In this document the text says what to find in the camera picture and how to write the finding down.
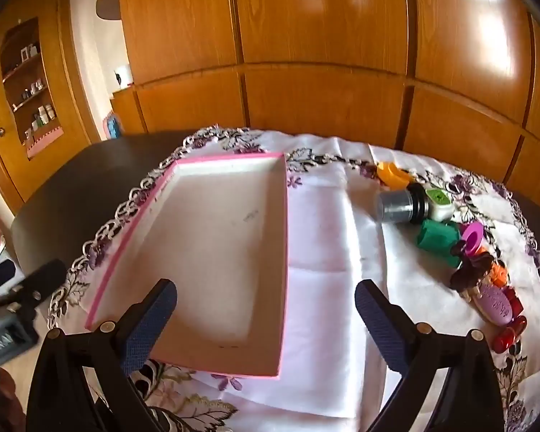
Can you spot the blue and pink object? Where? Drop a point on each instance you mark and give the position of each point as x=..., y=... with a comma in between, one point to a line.
x=113, y=127

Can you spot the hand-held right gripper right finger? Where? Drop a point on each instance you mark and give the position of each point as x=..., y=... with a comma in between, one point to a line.
x=382, y=324

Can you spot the wooden shelf cabinet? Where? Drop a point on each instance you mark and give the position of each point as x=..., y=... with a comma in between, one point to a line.
x=72, y=54

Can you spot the orange plastic block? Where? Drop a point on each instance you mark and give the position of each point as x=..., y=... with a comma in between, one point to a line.
x=499, y=274

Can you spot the purple plastic cap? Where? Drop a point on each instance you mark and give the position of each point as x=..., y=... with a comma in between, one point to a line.
x=471, y=236

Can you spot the red glossy cylinder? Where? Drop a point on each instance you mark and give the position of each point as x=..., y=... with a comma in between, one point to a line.
x=508, y=335

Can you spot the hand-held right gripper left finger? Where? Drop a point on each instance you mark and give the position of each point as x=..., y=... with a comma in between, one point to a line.
x=148, y=324

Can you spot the pink lace shelf trim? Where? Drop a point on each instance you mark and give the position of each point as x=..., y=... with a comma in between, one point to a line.
x=45, y=141

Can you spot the pink cardboard box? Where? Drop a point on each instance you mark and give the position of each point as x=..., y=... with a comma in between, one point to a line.
x=216, y=243

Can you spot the green plastic container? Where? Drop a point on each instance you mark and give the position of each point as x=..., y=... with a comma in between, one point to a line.
x=436, y=238

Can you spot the embroidered white tablecloth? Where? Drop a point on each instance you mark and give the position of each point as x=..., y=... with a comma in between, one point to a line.
x=333, y=243

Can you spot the white photo frame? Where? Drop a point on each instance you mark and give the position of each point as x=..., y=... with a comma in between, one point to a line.
x=27, y=52

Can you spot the small red block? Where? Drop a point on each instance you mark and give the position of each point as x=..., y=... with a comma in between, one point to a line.
x=513, y=300

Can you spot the large wooden wardrobe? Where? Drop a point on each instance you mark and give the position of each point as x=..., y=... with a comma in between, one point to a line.
x=324, y=54

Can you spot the group of small bottles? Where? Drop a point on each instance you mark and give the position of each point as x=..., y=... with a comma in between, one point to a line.
x=42, y=114

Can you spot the dark brown plastic object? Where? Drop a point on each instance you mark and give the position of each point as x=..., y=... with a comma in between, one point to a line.
x=470, y=270

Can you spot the orange yellow plastic toy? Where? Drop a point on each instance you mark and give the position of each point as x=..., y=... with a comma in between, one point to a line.
x=389, y=173

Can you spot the dark grey cup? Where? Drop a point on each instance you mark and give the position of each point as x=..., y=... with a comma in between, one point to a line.
x=396, y=207

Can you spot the purple oval object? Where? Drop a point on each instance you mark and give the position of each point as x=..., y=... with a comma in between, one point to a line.
x=495, y=303

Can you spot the white cube with green top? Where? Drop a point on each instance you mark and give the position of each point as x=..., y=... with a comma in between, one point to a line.
x=438, y=202

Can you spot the low wooden cabinet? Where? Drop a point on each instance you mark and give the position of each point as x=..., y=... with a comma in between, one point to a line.
x=126, y=112

